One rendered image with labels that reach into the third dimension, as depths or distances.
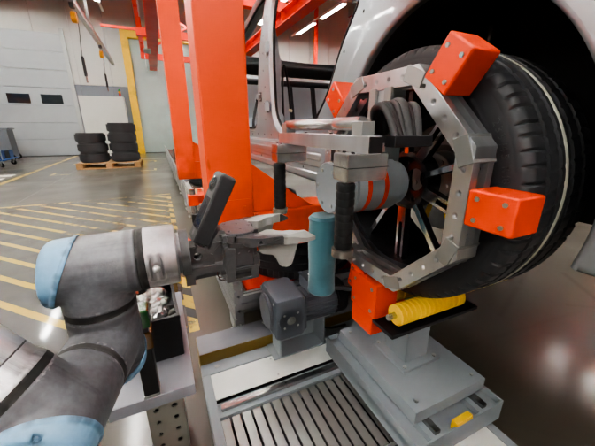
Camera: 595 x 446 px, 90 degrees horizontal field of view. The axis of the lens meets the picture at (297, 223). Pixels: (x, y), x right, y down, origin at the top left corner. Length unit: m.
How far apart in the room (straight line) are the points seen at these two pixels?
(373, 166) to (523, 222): 0.26
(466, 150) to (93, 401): 0.66
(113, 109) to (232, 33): 10.58
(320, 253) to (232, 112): 0.56
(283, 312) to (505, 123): 0.84
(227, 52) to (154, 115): 12.47
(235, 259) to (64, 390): 0.24
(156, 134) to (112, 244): 13.09
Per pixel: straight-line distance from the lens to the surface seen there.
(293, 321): 1.15
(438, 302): 0.94
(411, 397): 1.08
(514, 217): 0.60
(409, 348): 1.13
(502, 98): 0.71
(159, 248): 0.45
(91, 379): 0.44
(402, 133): 0.58
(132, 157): 8.91
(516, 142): 0.69
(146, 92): 13.58
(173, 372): 0.82
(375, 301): 0.90
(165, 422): 1.13
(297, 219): 1.22
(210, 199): 0.46
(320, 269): 0.92
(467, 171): 0.64
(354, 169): 0.54
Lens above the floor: 0.99
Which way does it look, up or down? 18 degrees down
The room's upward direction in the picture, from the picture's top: straight up
